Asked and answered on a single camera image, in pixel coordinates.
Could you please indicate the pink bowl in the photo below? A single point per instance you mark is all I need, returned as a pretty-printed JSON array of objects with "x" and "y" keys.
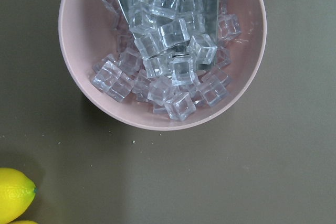
[{"x": 85, "y": 38}]

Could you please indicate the yellow lemon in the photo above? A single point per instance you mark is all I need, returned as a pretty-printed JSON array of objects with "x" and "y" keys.
[
  {"x": 17, "y": 193},
  {"x": 23, "y": 222}
]

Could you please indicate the metal ice scoop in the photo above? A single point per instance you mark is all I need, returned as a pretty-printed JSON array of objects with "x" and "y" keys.
[{"x": 201, "y": 17}]

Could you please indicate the clear plastic ice cube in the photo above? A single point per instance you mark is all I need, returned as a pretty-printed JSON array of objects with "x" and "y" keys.
[
  {"x": 174, "y": 33},
  {"x": 202, "y": 48},
  {"x": 106, "y": 77},
  {"x": 165, "y": 8},
  {"x": 180, "y": 106},
  {"x": 182, "y": 71},
  {"x": 228, "y": 26}
]

